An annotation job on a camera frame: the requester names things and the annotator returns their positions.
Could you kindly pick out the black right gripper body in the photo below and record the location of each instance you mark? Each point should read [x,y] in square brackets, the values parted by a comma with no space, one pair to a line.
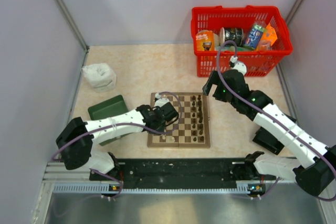
[220,94]

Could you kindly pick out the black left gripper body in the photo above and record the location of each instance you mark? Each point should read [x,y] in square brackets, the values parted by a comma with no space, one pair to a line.
[161,129]

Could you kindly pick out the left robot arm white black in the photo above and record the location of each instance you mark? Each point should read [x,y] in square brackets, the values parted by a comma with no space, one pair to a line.
[77,143]

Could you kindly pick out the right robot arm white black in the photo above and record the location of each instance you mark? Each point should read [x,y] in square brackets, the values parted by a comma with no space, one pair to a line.
[313,164]

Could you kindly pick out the wooden chess board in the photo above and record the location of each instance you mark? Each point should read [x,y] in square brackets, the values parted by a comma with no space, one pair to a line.
[193,128]

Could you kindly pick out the red plastic basket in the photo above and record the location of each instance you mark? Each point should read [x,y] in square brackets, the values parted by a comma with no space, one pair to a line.
[258,63]

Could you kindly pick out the orange razor package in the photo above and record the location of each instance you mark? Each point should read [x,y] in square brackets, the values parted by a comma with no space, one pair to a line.
[205,40]

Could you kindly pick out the blue snack bag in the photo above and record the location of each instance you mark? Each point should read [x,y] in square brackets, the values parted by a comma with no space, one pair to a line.
[254,35]

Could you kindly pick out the green plastic tray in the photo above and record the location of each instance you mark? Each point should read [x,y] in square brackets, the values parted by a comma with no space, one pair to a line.
[109,108]

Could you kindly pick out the black cup noodle container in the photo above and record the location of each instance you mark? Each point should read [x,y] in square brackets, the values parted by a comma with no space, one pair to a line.
[234,34]

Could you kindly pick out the orange snack package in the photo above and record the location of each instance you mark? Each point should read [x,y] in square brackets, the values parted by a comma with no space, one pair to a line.
[268,38]

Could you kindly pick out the black plastic tray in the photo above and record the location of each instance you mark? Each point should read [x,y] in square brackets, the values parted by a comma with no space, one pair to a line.
[268,141]

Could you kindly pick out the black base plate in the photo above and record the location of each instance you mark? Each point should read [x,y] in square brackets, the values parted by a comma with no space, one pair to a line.
[184,173]

